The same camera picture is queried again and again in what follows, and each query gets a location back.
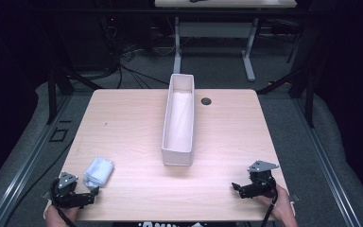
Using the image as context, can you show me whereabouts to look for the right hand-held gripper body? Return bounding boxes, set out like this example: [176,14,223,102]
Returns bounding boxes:
[239,160,281,200]

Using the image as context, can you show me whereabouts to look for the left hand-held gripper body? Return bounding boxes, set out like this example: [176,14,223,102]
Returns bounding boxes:
[50,171,95,210]

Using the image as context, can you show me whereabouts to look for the white cloth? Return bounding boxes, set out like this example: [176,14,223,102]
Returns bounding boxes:
[82,156,115,191]

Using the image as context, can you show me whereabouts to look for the person's left hand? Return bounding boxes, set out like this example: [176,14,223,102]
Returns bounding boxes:
[43,200,80,227]

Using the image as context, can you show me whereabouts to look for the person's right hand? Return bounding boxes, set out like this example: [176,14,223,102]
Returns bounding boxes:
[253,183,299,227]

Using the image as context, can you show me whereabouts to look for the long white box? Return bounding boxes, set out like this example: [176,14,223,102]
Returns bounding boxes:
[161,73,196,167]

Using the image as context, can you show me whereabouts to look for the black metal stand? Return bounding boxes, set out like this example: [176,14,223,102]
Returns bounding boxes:
[43,18,103,126]
[256,12,317,129]

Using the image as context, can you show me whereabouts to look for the black power strip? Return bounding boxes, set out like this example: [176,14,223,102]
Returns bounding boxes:
[99,14,119,72]

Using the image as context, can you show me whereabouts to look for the white desk with metal legs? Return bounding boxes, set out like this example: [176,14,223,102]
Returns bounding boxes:
[153,0,298,83]

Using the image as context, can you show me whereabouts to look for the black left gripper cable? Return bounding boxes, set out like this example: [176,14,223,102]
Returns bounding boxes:
[48,178,78,227]

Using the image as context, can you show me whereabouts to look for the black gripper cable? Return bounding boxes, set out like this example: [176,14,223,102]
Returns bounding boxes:
[48,178,78,227]
[260,185,280,227]

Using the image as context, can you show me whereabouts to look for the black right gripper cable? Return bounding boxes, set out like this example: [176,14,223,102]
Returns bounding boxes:
[260,185,280,227]

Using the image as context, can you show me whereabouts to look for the grey aluminium rail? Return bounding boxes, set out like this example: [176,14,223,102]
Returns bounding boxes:
[292,96,363,227]
[0,93,74,227]

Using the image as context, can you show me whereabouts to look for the black floor cables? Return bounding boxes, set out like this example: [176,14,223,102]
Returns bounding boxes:
[116,44,171,90]

